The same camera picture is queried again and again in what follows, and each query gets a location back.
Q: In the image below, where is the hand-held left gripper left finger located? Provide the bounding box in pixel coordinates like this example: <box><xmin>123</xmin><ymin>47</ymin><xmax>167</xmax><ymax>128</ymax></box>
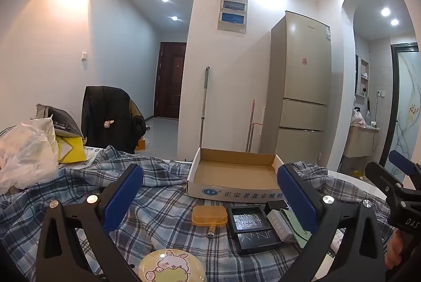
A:
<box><xmin>36</xmin><ymin>163</ymin><xmax>144</xmax><ymax>282</ymax></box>

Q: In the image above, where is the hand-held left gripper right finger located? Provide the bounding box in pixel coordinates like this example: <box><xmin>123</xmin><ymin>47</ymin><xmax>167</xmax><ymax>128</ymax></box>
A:
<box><xmin>276</xmin><ymin>163</ymin><xmax>386</xmax><ymax>282</ymax></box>

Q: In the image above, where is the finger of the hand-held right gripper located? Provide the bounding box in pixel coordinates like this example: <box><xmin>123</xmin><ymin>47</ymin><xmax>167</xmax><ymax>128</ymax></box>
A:
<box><xmin>388</xmin><ymin>150</ymin><xmax>421</xmax><ymax>177</ymax></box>
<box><xmin>365</xmin><ymin>161</ymin><xmax>404</xmax><ymax>195</ymax></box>

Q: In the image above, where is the long grey box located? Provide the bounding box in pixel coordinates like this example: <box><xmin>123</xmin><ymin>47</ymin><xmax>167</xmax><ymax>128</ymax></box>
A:
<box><xmin>266</xmin><ymin>209</ymin><xmax>297</xmax><ymax>244</ymax></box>

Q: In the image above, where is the green pouch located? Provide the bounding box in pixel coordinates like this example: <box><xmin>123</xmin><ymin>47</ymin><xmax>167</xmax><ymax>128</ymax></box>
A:
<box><xmin>279</xmin><ymin>208</ymin><xmax>312</xmax><ymax>249</ymax></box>

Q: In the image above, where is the black square display box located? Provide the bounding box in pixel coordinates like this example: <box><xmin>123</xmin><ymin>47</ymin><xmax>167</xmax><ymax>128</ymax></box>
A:
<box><xmin>228</xmin><ymin>205</ymin><xmax>268</xmax><ymax>235</ymax></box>

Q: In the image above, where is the long black cosmetic box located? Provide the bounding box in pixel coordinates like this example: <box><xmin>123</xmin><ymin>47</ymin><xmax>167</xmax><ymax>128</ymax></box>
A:
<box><xmin>236</xmin><ymin>224</ymin><xmax>292</xmax><ymax>254</ymax></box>

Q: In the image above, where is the shallow cardboard box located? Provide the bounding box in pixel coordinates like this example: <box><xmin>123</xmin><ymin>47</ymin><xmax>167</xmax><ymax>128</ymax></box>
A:
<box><xmin>187</xmin><ymin>147</ymin><xmax>285</xmax><ymax>204</ymax></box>

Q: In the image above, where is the round cream tin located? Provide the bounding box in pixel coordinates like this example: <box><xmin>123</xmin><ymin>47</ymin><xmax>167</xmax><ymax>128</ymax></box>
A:
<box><xmin>137</xmin><ymin>249</ymin><xmax>206</xmax><ymax>282</ymax></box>

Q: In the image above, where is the orange translucent plastic box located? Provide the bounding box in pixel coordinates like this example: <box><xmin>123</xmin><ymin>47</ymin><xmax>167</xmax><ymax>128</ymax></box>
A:
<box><xmin>192</xmin><ymin>205</ymin><xmax>228</xmax><ymax>226</ymax></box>

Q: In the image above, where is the person's right hand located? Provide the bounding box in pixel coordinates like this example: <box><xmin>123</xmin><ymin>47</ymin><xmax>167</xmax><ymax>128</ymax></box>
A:
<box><xmin>386</xmin><ymin>231</ymin><xmax>407</xmax><ymax>270</ymax></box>

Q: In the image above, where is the small black box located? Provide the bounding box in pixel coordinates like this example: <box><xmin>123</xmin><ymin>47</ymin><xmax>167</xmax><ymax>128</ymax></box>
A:
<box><xmin>265</xmin><ymin>200</ymin><xmax>289</xmax><ymax>213</ymax></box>

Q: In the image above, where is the beige sink cabinet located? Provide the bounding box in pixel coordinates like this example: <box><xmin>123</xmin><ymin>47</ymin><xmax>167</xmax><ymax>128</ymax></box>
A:
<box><xmin>342</xmin><ymin>126</ymin><xmax>380</xmax><ymax>158</ymax></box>

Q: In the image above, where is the blue plaid cloth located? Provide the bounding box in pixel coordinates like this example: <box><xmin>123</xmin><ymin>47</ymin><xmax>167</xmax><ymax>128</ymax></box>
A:
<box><xmin>0</xmin><ymin>146</ymin><xmax>395</xmax><ymax>282</ymax></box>

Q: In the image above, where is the white printed carton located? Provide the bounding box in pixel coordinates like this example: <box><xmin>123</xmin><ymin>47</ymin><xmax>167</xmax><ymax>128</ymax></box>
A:
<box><xmin>84</xmin><ymin>146</ymin><xmax>109</xmax><ymax>167</ymax></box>

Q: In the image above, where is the floral glass door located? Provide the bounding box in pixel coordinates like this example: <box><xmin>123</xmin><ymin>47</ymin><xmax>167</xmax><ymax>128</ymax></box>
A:
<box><xmin>380</xmin><ymin>43</ymin><xmax>421</xmax><ymax>177</ymax></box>

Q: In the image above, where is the pink plastic bag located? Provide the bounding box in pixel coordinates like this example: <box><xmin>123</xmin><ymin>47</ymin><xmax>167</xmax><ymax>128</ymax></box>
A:
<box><xmin>350</xmin><ymin>106</ymin><xmax>366</xmax><ymax>128</ymax></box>

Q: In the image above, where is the yellow envelope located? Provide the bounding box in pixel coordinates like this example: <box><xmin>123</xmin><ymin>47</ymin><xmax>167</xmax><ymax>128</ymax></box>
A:
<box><xmin>56</xmin><ymin>134</ymin><xmax>87</xmax><ymax>164</ymax></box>

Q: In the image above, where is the black jacket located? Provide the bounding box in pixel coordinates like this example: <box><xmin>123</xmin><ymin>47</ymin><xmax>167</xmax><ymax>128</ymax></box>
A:
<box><xmin>82</xmin><ymin>85</ymin><xmax>147</xmax><ymax>154</ymax></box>

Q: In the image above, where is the brown cloth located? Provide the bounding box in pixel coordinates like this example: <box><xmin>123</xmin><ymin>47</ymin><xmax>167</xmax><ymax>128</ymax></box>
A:
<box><xmin>129</xmin><ymin>100</ymin><xmax>144</xmax><ymax>121</ymax></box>

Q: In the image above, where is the grey bag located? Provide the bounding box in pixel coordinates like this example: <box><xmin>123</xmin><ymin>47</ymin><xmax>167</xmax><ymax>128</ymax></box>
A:
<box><xmin>36</xmin><ymin>104</ymin><xmax>83</xmax><ymax>138</ymax></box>

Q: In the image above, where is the white plastic bag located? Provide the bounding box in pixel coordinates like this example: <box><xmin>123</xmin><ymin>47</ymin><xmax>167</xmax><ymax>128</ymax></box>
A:
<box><xmin>0</xmin><ymin>118</ymin><xmax>60</xmax><ymax>191</ymax></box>

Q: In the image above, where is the beige refrigerator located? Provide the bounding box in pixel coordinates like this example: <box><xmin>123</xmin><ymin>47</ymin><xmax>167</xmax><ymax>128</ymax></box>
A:
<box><xmin>259</xmin><ymin>10</ymin><xmax>333</xmax><ymax>167</ymax></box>

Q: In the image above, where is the dark wooden door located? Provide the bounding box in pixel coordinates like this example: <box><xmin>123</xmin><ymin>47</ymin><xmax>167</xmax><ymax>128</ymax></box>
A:
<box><xmin>154</xmin><ymin>42</ymin><xmax>187</xmax><ymax>120</ymax></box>

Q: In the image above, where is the red handle broom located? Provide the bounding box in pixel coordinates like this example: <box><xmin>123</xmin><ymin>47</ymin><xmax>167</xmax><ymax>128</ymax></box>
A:
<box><xmin>245</xmin><ymin>100</ymin><xmax>264</xmax><ymax>153</ymax></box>

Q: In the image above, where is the wall niche shelf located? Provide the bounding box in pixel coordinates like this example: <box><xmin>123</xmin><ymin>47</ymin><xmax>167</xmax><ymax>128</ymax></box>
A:
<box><xmin>355</xmin><ymin>55</ymin><xmax>370</xmax><ymax>99</ymax></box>

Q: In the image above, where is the green handle mop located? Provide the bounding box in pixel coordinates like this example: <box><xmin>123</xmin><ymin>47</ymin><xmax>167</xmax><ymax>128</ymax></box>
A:
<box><xmin>197</xmin><ymin>66</ymin><xmax>211</xmax><ymax>149</ymax></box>

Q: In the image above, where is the wall electrical panel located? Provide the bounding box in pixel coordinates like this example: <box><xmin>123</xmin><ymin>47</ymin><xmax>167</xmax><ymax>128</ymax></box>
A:
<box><xmin>217</xmin><ymin>0</ymin><xmax>249</xmax><ymax>34</ymax></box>

